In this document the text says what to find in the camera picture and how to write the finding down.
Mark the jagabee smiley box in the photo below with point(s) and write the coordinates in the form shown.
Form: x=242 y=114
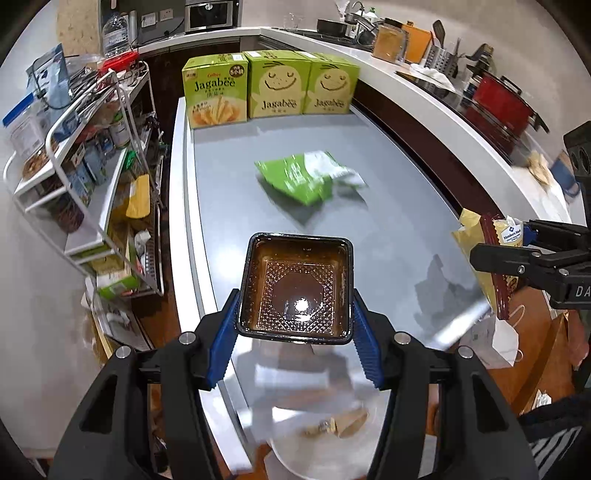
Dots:
x=331 y=84
x=278 y=82

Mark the striped shirt sleeve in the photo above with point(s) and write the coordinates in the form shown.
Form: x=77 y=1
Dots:
x=547 y=452

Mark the metal utensil holder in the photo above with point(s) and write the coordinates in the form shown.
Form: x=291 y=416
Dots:
x=442 y=60

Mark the silver toaster oven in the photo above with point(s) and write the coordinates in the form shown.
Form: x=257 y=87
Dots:
x=208 y=15

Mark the middle Jagabee smiley box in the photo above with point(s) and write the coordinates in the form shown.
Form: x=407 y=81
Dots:
x=278 y=82

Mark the right Jagabee smiley box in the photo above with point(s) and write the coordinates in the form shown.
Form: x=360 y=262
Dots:
x=331 y=84

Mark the yellow red snack packet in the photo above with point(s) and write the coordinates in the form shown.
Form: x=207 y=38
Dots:
x=486 y=241

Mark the orange cutting board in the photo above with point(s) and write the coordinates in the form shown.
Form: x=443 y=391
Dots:
x=419 y=41

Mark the blue foil pouch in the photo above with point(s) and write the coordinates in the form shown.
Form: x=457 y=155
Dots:
x=48 y=79

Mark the white cloth on counter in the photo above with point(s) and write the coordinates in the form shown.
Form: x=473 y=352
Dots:
x=432 y=76

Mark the amber glass container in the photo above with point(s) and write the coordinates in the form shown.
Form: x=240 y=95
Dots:
x=391 y=43

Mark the large clear water bottle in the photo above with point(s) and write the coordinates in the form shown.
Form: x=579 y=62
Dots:
x=115 y=38

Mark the white kitchen counter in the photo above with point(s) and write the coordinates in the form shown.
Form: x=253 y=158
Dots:
x=463 y=164

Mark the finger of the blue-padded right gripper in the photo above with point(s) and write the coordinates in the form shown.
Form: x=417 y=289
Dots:
x=544 y=232
x=505 y=260

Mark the white round trash bin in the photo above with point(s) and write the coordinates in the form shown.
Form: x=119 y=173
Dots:
x=328 y=456

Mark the white wire storage rack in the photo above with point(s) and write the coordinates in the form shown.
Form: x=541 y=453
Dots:
x=96 y=199

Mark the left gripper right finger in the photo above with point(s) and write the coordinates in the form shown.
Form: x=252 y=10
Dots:
x=479 y=436

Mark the crumpled brown paper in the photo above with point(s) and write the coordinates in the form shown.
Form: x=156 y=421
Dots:
x=538 y=167

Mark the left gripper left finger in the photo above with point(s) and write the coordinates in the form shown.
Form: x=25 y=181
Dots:
x=109 y=436

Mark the red lidded container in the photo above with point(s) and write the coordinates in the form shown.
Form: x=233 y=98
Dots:
x=119 y=63

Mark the clear jar with blue lid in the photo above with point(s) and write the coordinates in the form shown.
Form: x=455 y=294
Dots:
x=28 y=124

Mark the green Jagabee snack bag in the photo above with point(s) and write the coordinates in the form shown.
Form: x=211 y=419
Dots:
x=308 y=177

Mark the white paper shopping bag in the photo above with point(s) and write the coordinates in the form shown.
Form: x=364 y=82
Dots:
x=495 y=342

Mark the dark brown plastic tray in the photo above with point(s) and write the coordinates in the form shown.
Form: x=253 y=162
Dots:
x=297 y=288

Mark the Jagabee box with fries picture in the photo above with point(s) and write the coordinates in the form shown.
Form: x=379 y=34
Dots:
x=215 y=89

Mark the red cooking pot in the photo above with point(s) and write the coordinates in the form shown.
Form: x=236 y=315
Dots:
x=498 y=102

